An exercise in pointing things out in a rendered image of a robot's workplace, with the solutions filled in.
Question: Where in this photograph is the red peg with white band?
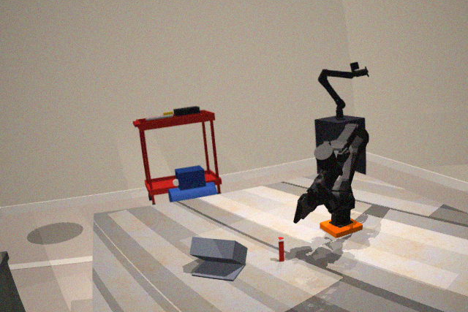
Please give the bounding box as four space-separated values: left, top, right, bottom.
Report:
278 237 284 262

